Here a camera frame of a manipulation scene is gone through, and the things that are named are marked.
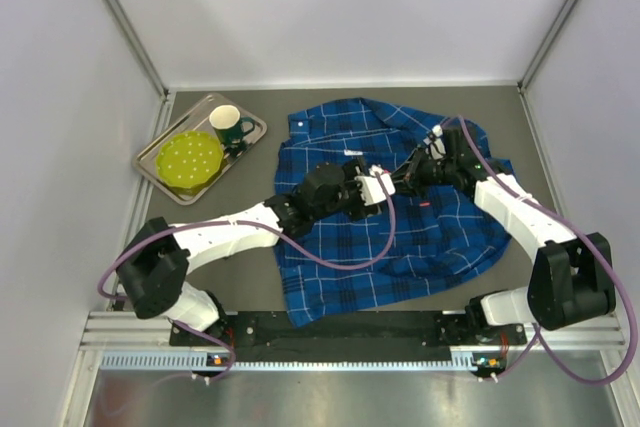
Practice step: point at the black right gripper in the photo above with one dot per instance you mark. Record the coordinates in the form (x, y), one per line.
(425, 165)

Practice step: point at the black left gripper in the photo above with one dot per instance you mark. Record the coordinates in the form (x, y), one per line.
(360, 167)

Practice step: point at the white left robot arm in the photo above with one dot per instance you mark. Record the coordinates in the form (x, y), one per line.
(154, 266)

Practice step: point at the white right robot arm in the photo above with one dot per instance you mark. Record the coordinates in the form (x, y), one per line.
(568, 282)

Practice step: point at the blue plaid shirt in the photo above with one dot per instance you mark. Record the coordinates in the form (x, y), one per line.
(434, 247)

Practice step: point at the green mug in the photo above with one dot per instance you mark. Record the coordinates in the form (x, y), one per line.
(230, 126)

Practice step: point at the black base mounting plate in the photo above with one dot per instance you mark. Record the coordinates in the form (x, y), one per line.
(373, 336)

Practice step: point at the yellow-green dotted plate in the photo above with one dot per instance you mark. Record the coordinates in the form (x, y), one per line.
(189, 162)

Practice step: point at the silver metal tray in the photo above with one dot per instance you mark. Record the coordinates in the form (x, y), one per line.
(197, 118)

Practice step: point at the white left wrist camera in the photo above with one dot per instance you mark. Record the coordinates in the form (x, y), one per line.
(375, 185)

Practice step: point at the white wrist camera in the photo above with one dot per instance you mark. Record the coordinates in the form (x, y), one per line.
(375, 185)
(435, 135)

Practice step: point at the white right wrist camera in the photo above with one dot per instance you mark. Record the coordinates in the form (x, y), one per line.
(435, 135)

